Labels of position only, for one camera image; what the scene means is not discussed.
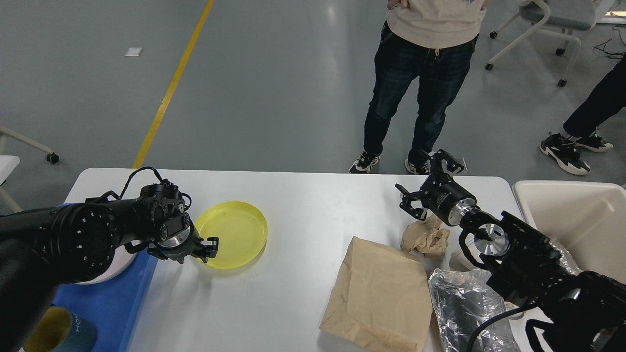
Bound black floor cables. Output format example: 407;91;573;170
593;25;626;74

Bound blue plastic tray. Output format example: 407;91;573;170
20;202;159;352

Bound dark teal mug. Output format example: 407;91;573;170
23;306;97;352

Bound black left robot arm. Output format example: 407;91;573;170
0;170;219;352

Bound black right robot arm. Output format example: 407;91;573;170
396;149;626;352

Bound pink plate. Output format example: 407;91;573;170
78;246;137;285

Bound person in black trousers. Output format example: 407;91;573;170
539;58;626;176

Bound brown paper bag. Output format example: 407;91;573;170
319;237;433;352

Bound beige plastic bin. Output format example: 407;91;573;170
513;180;626;283

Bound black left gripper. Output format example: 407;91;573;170
147;226;219;264

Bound silver foil bag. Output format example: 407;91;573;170
428;242;582;352

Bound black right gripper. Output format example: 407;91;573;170
395;149;478;226

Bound person in beige sweater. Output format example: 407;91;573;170
349;0;489;175

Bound yellow plastic plate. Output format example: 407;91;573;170
194;201;268;270

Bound crumpled brown paper ball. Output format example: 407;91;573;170
400;215;450;258

